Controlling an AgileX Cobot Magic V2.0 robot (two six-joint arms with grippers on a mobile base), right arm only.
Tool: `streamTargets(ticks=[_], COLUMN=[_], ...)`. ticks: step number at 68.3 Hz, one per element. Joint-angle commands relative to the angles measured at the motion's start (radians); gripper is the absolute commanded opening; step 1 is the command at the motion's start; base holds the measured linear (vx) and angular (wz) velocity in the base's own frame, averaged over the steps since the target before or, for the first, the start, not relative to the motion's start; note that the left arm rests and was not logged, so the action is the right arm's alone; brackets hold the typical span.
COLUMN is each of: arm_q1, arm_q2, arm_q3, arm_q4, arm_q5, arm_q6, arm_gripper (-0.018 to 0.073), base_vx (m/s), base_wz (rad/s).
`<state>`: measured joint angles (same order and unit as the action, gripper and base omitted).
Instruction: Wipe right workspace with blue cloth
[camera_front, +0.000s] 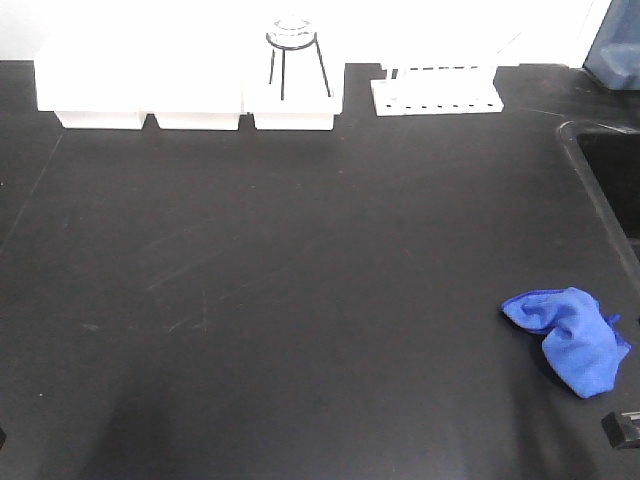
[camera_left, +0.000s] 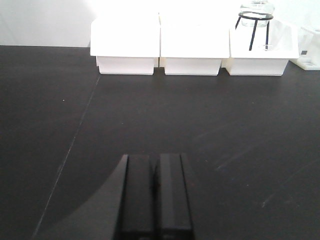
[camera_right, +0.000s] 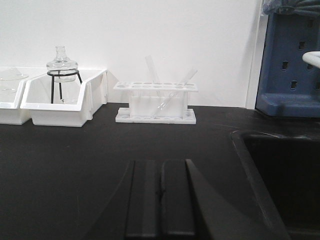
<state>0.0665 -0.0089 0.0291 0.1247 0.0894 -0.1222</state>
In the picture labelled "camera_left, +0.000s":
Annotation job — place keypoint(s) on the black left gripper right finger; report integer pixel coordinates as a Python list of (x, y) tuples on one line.
[(172, 210)]

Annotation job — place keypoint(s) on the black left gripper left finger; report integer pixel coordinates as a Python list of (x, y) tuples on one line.
[(137, 217)]

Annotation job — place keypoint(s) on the white left storage bin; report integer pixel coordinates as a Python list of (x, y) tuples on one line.
[(126, 44)]

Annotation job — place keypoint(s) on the white middle storage bin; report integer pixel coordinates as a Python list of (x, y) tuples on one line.
[(192, 45)]

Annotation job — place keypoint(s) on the white test tube rack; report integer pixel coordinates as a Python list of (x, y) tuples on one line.
[(309, 49)]

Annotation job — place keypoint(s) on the clear glass jar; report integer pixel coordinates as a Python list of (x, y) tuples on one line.
[(256, 9)]

